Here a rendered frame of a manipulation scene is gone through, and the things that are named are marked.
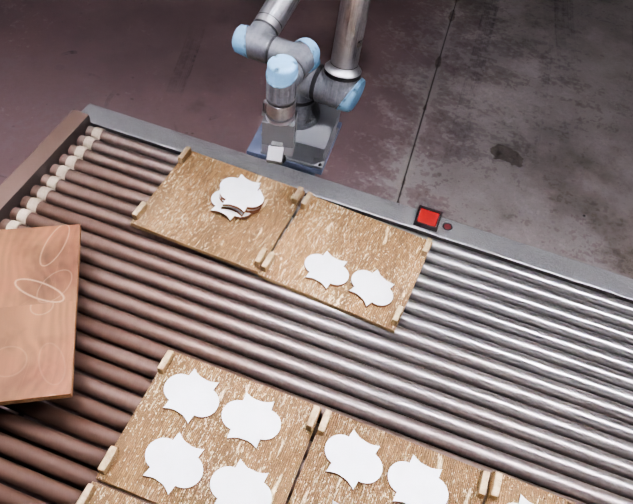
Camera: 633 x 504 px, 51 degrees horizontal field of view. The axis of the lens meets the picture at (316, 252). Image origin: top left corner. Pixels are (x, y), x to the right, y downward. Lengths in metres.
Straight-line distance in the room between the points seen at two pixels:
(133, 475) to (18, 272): 0.59
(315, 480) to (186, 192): 0.95
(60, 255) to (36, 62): 2.56
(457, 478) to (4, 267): 1.22
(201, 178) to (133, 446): 0.87
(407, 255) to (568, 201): 1.91
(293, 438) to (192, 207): 0.78
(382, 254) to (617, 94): 2.95
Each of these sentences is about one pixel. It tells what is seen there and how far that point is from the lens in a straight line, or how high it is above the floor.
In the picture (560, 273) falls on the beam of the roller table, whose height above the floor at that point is 0.91.
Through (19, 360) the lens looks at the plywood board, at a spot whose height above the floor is 1.04.
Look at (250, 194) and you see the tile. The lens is 1.97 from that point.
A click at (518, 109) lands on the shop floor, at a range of 4.21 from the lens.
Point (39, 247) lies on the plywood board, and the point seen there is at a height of 1.04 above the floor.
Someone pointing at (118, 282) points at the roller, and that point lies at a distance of 1.88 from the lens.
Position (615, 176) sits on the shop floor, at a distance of 4.03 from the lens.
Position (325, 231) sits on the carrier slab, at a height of 0.94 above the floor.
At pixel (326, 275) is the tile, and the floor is 0.95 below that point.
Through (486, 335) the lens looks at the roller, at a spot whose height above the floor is 0.91.
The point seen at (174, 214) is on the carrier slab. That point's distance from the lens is 2.00.
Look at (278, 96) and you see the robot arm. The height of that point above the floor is 1.40.
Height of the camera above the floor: 2.42
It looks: 51 degrees down
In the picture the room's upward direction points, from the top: 9 degrees clockwise
